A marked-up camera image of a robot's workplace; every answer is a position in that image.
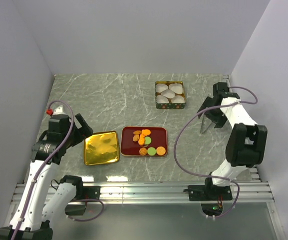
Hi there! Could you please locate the brown round cookie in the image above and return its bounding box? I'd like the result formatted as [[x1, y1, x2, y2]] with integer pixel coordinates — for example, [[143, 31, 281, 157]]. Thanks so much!
[[132, 134, 140, 142]]

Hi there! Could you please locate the orange flower cookie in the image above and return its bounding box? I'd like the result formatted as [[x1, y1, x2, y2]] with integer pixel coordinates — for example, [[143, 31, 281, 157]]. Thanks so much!
[[138, 134, 145, 146]]

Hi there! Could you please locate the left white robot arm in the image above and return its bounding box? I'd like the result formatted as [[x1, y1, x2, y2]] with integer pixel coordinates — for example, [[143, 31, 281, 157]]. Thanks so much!
[[0, 105, 93, 240]]

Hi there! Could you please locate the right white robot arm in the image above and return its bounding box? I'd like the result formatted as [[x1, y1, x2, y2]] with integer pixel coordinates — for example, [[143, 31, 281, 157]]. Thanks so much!
[[198, 82, 268, 200]]

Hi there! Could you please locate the gold tin lid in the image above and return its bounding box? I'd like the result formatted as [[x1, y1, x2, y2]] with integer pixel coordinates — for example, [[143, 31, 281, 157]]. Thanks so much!
[[83, 131, 120, 166]]

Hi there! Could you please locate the white paper cup liner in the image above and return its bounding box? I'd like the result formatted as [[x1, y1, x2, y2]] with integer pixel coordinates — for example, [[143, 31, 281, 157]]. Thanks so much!
[[171, 95, 186, 104], [161, 89, 176, 99], [156, 95, 169, 104], [155, 83, 168, 93], [169, 83, 183, 95]]

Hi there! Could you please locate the red rectangular tray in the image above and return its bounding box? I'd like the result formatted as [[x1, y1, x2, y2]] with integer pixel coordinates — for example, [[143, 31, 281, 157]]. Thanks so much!
[[120, 126, 168, 157]]

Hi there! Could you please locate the green cookie tin box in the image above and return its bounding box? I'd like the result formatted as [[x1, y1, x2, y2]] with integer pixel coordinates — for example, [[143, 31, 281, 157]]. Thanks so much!
[[155, 81, 187, 110]]

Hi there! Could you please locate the orange waffle round cookie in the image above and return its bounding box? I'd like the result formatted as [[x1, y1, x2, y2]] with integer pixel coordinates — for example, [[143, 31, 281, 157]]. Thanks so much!
[[156, 146, 166, 156]]

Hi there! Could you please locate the upper green round cookie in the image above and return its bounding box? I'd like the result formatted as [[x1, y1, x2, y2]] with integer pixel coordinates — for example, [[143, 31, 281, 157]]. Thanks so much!
[[144, 136, 152, 145]]

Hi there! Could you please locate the green round cookie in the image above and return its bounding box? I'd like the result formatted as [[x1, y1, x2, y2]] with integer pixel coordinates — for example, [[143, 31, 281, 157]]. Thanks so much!
[[147, 147, 156, 156], [144, 136, 152, 145]]

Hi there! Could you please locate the lower green round cookie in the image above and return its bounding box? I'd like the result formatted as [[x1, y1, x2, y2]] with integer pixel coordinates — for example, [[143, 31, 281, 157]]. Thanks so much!
[[147, 147, 156, 156]]

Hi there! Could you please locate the orange swirl cookie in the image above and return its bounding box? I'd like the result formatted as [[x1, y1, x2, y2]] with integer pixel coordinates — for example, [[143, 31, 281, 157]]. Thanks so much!
[[139, 147, 147, 156]]

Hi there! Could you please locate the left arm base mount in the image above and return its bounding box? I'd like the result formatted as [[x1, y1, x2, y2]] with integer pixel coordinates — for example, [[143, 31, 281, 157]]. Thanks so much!
[[81, 185, 101, 200]]

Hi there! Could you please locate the aluminium mounting rail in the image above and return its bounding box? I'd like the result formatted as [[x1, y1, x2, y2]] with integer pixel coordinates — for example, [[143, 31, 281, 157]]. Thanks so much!
[[10, 181, 276, 205]]

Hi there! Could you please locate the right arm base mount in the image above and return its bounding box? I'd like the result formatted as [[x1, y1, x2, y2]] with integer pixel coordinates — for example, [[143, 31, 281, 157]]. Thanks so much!
[[183, 185, 233, 202]]

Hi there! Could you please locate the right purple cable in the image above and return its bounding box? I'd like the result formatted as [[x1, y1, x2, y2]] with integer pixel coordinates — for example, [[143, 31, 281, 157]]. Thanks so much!
[[173, 86, 259, 220]]

